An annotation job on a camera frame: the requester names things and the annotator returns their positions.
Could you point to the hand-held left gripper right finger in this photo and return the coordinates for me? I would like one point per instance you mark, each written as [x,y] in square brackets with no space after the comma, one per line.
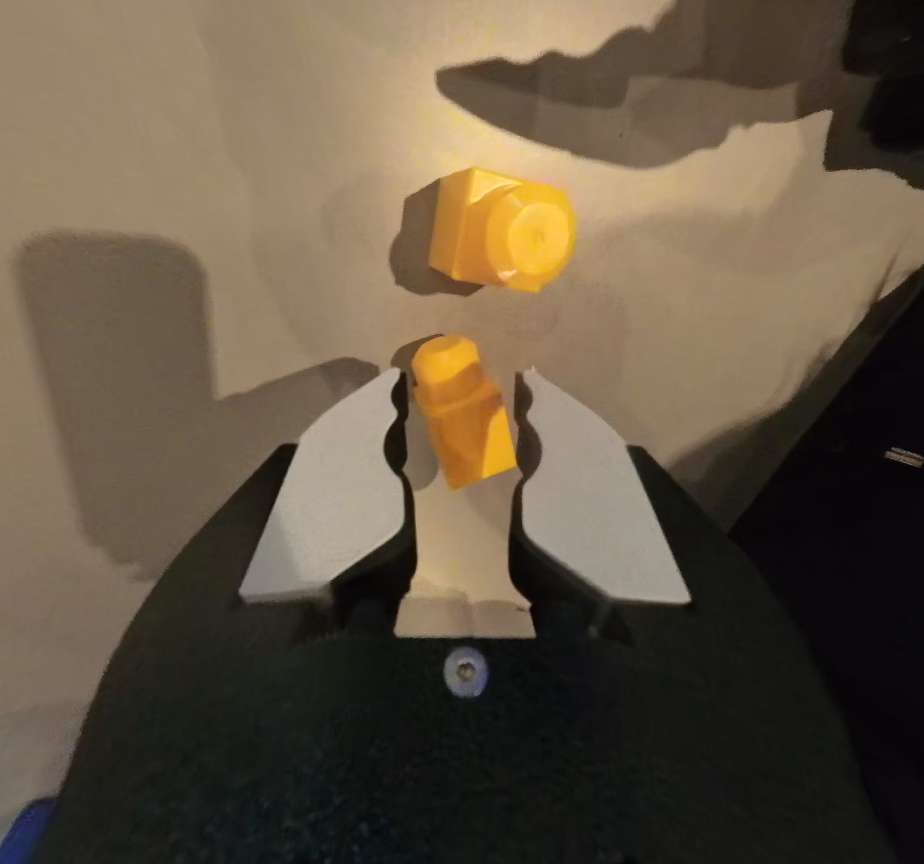
[592,510]

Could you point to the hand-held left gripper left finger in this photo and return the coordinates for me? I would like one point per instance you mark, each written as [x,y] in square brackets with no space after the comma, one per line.
[339,503]

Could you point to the yellow mega block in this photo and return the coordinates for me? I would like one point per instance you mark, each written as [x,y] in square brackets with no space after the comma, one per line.
[465,424]
[498,229]

